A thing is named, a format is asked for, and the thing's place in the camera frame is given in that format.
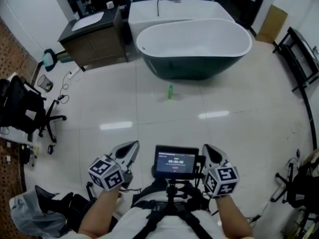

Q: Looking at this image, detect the white desk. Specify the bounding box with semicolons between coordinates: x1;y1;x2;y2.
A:
0;72;28;144

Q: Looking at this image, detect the white built-in bathtub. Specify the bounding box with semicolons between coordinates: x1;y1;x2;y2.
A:
128;0;236;43

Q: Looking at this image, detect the black cable with adapter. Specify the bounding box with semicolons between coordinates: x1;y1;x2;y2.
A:
57;71;75;104

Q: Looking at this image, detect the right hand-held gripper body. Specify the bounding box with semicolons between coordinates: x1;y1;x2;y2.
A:
203;162;240;199

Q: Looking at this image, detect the teal backpack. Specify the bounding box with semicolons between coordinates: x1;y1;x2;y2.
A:
41;48;57;72

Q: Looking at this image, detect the black office chair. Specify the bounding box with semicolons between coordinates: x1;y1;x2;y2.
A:
0;75;67;144
271;149;319;209
34;182;119;236

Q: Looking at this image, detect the dark green freestanding bathtub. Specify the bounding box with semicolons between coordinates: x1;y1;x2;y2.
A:
136;18;253;81

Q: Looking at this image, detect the person's white shirt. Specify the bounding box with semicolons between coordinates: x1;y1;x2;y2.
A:
74;203;252;239

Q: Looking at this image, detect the black chest monitor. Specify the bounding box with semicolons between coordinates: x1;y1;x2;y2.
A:
152;145;200;180

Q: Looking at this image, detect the black mesh wastebasket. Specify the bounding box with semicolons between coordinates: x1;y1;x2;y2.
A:
37;75;54;92

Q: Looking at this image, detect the white sink basin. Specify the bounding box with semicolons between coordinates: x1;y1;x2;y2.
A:
71;11;105;31

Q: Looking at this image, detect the grey jacket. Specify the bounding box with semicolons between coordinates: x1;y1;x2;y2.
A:
9;190;69;239

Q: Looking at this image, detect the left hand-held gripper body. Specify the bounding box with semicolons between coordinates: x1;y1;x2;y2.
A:
87;149;135;192

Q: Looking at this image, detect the person's right forearm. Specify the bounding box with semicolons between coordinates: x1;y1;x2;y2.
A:
214;195;254;238

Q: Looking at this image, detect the black metal rack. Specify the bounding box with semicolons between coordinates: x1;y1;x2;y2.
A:
273;26;319;92

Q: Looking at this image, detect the cardboard sheet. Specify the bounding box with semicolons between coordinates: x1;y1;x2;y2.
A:
256;4;289;44

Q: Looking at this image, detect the person's left forearm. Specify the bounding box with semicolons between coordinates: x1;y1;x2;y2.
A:
78;188;123;239

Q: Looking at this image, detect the wooden vanity cabinet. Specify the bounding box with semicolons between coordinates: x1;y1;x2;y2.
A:
58;5;129;71

